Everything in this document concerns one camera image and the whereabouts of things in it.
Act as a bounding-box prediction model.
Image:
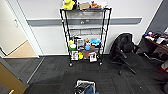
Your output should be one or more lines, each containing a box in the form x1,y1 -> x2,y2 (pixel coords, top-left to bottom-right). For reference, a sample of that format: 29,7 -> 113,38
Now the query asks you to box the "black office chair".
109,32 -> 145,76

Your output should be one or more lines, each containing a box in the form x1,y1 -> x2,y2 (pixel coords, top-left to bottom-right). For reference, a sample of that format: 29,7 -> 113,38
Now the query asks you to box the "flat white box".
100,2 -> 110,9

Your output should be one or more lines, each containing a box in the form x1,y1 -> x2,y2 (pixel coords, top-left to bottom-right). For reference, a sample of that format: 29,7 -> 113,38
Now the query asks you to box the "black wire shelf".
59,7 -> 113,67

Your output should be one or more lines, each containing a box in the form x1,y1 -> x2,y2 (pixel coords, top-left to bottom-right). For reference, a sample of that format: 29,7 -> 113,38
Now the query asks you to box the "blue cloth item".
84,86 -> 96,94

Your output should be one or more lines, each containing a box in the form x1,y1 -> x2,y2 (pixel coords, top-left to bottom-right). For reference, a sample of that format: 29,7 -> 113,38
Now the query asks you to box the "wooden panel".
0,56 -> 31,94

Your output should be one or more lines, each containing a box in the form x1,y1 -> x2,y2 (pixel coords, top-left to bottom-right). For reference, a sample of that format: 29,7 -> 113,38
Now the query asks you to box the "orange plush toy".
89,1 -> 103,10

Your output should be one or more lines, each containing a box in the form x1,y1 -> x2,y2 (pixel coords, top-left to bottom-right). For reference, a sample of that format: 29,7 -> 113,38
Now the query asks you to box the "white and red picture box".
70,50 -> 80,62

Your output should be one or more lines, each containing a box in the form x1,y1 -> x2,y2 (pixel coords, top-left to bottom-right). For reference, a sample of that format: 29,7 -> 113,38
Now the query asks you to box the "black bag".
72,35 -> 83,41

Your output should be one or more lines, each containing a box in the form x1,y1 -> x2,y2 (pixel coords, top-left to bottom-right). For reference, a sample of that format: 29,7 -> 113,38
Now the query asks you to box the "blue cup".
84,44 -> 92,51

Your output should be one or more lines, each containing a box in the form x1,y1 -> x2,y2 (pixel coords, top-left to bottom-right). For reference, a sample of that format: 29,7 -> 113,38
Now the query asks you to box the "low brown cardboard box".
82,49 -> 91,60

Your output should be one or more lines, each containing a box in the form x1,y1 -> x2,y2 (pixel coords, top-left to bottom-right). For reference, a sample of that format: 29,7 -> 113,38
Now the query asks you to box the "blue plush toy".
89,37 -> 102,47

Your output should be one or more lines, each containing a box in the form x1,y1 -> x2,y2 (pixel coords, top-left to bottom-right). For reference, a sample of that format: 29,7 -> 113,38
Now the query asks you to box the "pale basket with dark spots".
74,79 -> 98,94

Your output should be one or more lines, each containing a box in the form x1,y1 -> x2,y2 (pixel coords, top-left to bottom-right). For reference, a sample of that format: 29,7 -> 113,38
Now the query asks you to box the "pale door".
0,0 -> 28,56

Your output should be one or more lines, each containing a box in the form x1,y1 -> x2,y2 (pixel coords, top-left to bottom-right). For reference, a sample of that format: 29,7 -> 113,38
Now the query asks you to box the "small yellow toy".
78,51 -> 85,61

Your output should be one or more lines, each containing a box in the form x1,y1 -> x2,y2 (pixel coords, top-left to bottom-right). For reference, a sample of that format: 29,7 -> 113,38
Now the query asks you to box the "grey wall band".
26,17 -> 143,27

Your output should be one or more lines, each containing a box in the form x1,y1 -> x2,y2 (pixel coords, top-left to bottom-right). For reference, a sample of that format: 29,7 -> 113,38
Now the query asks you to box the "white box with red print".
88,51 -> 98,63

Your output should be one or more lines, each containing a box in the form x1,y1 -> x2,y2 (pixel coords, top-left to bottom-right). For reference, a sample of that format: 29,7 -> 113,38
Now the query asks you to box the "cluttered dark desk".
137,26 -> 168,73

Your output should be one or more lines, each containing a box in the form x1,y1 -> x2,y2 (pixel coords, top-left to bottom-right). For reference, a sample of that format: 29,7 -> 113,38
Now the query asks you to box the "yellow plush toy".
61,0 -> 76,11

